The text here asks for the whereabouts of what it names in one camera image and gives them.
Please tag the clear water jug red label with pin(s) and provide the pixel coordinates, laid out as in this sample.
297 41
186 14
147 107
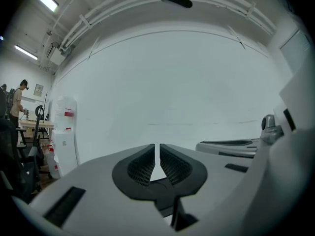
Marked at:
54 163

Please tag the white wall-mounted box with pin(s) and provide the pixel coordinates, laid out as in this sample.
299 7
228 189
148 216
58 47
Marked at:
56 55

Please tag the white ceiling pipes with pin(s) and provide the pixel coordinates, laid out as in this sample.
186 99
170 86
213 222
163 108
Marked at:
103 10

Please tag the white water dispenser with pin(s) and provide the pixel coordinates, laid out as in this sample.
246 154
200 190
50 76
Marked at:
65 136

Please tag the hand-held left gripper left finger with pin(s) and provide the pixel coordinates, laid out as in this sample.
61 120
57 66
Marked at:
98 181

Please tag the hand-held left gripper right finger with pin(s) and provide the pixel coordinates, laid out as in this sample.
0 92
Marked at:
216 181

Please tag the wooden desk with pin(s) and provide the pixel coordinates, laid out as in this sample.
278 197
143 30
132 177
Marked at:
37 123

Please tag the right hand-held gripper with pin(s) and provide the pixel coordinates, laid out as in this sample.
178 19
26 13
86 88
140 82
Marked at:
295 156

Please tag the framed wall notice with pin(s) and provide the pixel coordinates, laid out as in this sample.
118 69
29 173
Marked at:
38 90

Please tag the black office chair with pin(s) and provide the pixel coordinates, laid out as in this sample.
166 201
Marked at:
17 161

